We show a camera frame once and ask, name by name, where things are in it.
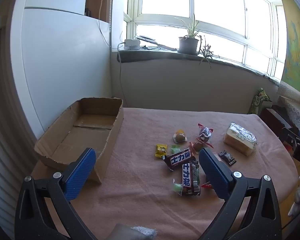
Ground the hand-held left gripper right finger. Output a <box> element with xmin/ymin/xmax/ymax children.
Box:
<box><xmin>198</xmin><ymin>147</ymin><xmax>283</xmax><ymax>240</ymax></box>

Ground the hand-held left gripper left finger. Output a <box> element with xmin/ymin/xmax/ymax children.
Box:
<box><xmin>14</xmin><ymin>147</ymin><xmax>98</xmax><ymax>240</ymax></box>

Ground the brown chocolate bar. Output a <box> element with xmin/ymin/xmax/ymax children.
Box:
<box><xmin>162</xmin><ymin>148</ymin><xmax>193</xmax><ymax>172</ymax></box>
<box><xmin>181</xmin><ymin>160</ymin><xmax>201</xmax><ymax>197</ymax></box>

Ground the clear red-tied snack packet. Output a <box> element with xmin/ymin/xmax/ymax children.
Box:
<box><xmin>196</xmin><ymin>123</ymin><xmax>214</xmax><ymax>143</ymax></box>
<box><xmin>189</xmin><ymin>141</ymin><xmax>214</xmax><ymax>154</ymax></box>

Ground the sliced bread packet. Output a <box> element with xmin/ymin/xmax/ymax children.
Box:
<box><xmin>223</xmin><ymin>122</ymin><xmax>257</xmax><ymax>156</ymax></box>

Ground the cardboard box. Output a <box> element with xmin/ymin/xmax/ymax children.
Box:
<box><xmin>34</xmin><ymin>97</ymin><xmax>124</xmax><ymax>184</ymax></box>

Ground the yellow candy packet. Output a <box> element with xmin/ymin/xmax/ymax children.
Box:
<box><xmin>155</xmin><ymin>144</ymin><xmax>168</xmax><ymax>158</ymax></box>

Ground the black patterned candy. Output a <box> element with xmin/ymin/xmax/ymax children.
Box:
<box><xmin>218</xmin><ymin>150</ymin><xmax>237</xmax><ymax>166</ymax></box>

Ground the white lace cloth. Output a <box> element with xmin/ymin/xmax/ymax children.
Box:
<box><xmin>277</xmin><ymin>82</ymin><xmax>300</xmax><ymax>133</ymax></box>

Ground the dark red furniture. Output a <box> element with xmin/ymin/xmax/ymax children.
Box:
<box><xmin>259</xmin><ymin>107</ymin><xmax>293</xmax><ymax>140</ymax></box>

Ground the orange jelly cup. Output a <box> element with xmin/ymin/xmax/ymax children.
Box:
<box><xmin>173</xmin><ymin>129</ymin><xmax>188</xmax><ymax>143</ymax></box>

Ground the green printed bag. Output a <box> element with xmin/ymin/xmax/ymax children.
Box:
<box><xmin>249</xmin><ymin>88</ymin><xmax>273</xmax><ymax>115</ymax></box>

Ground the pink table cloth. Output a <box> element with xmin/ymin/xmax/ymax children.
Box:
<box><xmin>31</xmin><ymin>107</ymin><xmax>299</xmax><ymax>240</ymax></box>

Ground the white ribbed radiator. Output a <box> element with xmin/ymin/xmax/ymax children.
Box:
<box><xmin>0</xmin><ymin>17</ymin><xmax>38</xmax><ymax>233</ymax></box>

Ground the grey cloth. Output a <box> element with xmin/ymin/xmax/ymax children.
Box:
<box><xmin>110</xmin><ymin>224</ymin><xmax>157</xmax><ymax>240</ymax></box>

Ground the white refrigerator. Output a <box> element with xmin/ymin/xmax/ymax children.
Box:
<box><xmin>10</xmin><ymin>0</ymin><xmax>112</xmax><ymax>140</ymax></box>

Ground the small trailing plant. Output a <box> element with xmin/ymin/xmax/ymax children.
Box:
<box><xmin>198</xmin><ymin>36</ymin><xmax>219</xmax><ymax>69</ymax></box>

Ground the grey window sill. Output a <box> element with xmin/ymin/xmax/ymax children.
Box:
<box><xmin>117</xmin><ymin>49</ymin><xmax>280</xmax><ymax>83</ymax></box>

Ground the potted spider plant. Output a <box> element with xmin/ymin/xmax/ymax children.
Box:
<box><xmin>174</xmin><ymin>14</ymin><xmax>203</xmax><ymax>55</ymax></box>

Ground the white electrical device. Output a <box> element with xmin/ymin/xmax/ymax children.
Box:
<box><xmin>124</xmin><ymin>39</ymin><xmax>140</xmax><ymax>51</ymax></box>

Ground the brown wooden panel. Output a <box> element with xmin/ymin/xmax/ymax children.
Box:
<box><xmin>86</xmin><ymin>0</ymin><xmax>113</xmax><ymax>22</ymax></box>

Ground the wall poster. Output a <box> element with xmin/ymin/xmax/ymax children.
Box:
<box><xmin>277</xmin><ymin>0</ymin><xmax>300</xmax><ymax>93</ymax></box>

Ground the white power cable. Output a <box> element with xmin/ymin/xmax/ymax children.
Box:
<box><xmin>117</xmin><ymin>42</ymin><xmax>127</xmax><ymax>107</ymax></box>

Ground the dark long-handled tool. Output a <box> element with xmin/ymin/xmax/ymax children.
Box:
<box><xmin>136</xmin><ymin>34</ymin><xmax>178</xmax><ymax>52</ymax></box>

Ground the thin white cable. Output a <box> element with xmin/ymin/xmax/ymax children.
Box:
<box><xmin>98</xmin><ymin>0</ymin><xmax>118</xmax><ymax>50</ymax></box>

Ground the window blind bead cord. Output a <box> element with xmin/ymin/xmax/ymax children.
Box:
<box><xmin>109</xmin><ymin>0</ymin><xmax>114</xmax><ymax>32</ymax></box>

